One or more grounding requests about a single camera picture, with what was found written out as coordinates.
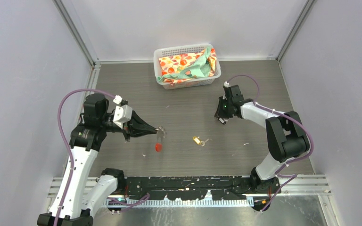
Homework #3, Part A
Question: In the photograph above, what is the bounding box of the white plastic basket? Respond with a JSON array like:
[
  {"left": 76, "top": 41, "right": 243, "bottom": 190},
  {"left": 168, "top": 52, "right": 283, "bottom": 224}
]
[{"left": 153, "top": 43, "right": 221, "bottom": 89}]

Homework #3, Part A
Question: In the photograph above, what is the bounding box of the colourful patterned cloth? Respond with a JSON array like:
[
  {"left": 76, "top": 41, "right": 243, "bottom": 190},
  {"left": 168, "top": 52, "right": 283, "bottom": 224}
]
[{"left": 156, "top": 47, "right": 217, "bottom": 86}]

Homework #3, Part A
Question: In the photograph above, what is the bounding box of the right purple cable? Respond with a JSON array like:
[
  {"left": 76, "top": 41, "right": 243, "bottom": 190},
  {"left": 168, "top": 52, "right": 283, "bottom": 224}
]
[{"left": 224, "top": 74, "right": 315, "bottom": 213}]

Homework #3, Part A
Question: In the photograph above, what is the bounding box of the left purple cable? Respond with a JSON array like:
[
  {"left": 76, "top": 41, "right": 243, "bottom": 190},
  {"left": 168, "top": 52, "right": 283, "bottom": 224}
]
[{"left": 53, "top": 89, "right": 152, "bottom": 226}]

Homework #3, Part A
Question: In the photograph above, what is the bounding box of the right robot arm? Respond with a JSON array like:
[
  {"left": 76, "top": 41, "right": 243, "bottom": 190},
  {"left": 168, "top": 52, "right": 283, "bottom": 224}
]
[{"left": 214, "top": 82, "right": 310, "bottom": 193}]

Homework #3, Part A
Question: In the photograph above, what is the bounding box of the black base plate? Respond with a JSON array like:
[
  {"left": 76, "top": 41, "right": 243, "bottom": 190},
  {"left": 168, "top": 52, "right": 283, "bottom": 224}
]
[{"left": 112, "top": 176, "right": 280, "bottom": 201}]

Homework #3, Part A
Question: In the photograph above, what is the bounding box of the purple cable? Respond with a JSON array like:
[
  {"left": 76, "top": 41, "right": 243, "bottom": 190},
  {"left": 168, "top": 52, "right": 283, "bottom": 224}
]
[
  {"left": 224, "top": 74, "right": 315, "bottom": 213},
  {"left": 53, "top": 89, "right": 152, "bottom": 226}
]

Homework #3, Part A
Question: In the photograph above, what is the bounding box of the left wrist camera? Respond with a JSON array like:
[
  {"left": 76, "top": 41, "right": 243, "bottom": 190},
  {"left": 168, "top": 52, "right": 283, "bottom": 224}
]
[{"left": 112, "top": 105, "right": 133, "bottom": 126}]

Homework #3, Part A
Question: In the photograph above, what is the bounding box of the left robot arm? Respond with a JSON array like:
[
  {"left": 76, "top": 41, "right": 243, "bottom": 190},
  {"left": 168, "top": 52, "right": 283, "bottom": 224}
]
[{"left": 37, "top": 89, "right": 158, "bottom": 226}]

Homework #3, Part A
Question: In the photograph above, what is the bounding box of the metal key holder red handle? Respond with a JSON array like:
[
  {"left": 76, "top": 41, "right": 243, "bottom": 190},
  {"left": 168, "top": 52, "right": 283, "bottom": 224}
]
[{"left": 155, "top": 126, "right": 166, "bottom": 153}]

